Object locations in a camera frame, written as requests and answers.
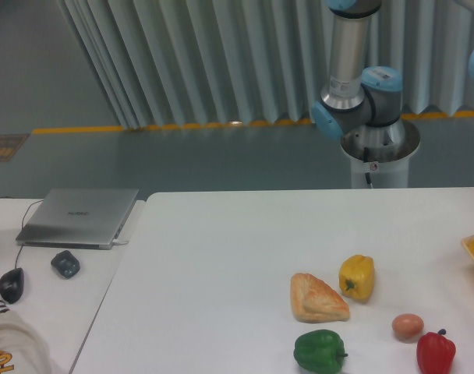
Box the triangular puff pastry bread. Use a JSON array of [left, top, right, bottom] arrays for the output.
[[290, 273, 350, 323]]

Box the green bell pepper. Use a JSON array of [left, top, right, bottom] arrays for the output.
[[293, 330, 348, 374]]

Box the white pleated curtain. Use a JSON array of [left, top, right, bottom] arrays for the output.
[[61, 1, 474, 129]]

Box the brown egg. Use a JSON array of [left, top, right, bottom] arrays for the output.
[[391, 313, 424, 340]]

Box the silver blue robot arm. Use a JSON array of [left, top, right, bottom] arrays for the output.
[[310, 1, 474, 139]]

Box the yellow bell pepper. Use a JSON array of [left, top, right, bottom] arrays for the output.
[[338, 255, 375, 302]]

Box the black computer mouse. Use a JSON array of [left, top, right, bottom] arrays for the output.
[[0, 267, 25, 304]]

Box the person's white sleeve forearm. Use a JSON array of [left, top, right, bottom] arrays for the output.
[[0, 300, 51, 374]]

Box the black power adapter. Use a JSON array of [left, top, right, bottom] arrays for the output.
[[51, 250, 80, 279]]

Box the red bell pepper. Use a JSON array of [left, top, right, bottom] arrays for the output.
[[416, 329, 456, 374]]

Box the silver closed laptop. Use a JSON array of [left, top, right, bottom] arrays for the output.
[[16, 189, 138, 249]]

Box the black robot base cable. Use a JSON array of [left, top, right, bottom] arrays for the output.
[[362, 146, 375, 189]]

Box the black mouse cable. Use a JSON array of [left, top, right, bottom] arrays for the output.
[[0, 196, 45, 270]]

